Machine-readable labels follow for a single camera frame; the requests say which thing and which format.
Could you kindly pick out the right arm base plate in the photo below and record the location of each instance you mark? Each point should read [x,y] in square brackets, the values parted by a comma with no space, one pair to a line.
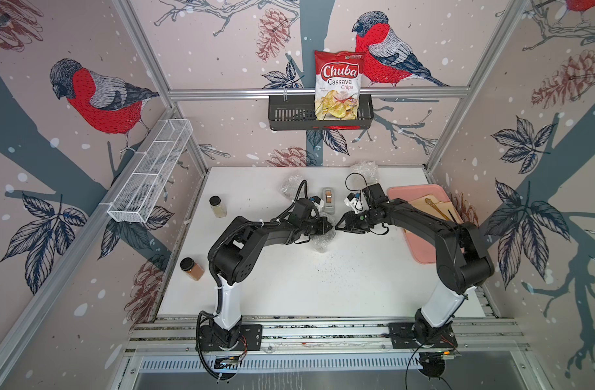
[420,335]

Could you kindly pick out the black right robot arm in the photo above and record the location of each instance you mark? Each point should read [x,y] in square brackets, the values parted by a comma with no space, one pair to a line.
[462,259]

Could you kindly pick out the glass jar black lid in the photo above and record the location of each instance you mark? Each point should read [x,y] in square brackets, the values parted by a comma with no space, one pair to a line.
[217,207]

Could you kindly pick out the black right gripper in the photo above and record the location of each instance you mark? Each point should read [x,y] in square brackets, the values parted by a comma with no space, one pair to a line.
[348,223]

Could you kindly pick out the red cassava chips bag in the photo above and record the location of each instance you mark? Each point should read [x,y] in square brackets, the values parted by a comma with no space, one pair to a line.
[338,82]

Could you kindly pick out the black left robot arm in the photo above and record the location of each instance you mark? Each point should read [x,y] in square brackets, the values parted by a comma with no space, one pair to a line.
[234,255]

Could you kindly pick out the white mesh wall shelf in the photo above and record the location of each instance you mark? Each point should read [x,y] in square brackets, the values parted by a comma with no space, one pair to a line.
[140,194]

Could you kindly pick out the gold spoon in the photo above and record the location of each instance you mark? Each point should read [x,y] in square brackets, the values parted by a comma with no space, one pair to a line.
[434,206]

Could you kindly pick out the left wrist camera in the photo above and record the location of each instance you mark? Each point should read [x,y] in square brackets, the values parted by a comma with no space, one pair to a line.
[308,208]

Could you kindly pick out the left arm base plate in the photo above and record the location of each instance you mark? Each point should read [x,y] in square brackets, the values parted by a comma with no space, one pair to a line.
[213,338]

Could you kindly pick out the pink plastic tray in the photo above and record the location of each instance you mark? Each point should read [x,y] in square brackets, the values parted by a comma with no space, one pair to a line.
[421,250]

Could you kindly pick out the orange bottle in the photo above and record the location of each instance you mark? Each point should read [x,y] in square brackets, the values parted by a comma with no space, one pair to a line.
[193,270]

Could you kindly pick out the bubble wrap sheet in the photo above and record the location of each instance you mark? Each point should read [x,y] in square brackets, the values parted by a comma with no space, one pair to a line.
[322,243]
[290,185]
[368,170]

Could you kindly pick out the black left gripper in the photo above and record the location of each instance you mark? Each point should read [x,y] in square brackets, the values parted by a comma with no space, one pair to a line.
[322,222]

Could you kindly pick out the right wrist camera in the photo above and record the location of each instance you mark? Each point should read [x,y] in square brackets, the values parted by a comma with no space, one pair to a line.
[367,198]

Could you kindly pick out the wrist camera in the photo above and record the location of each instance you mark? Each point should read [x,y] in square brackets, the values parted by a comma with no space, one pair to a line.
[367,198]
[308,208]

